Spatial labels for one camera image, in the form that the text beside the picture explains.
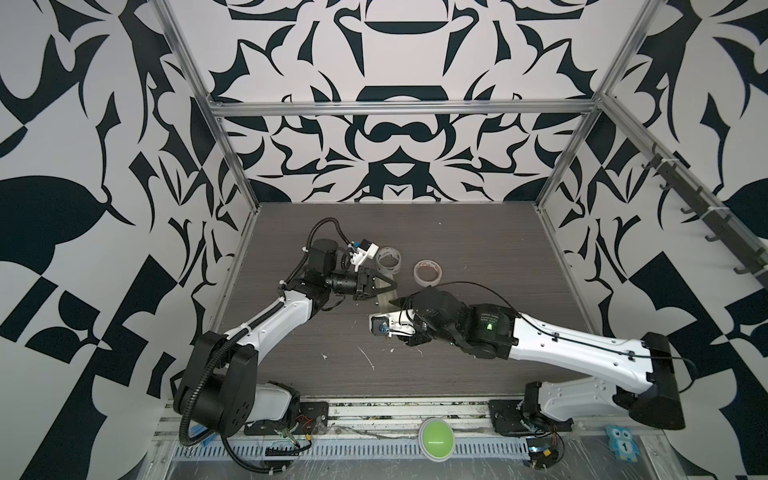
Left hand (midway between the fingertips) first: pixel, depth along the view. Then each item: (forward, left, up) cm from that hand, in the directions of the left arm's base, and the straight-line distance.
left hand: (399, 285), depth 73 cm
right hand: (-5, +2, +1) cm, 5 cm away
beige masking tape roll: (+20, -13, -21) cm, 31 cm away
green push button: (-29, -7, -20) cm, 36 cm away
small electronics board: (-32, -33, -23) cm, 51 cm away
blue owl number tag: (-31, -50, -20) cm, 63 cm away
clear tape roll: (+24, +2, -18) cm, 30 cm away
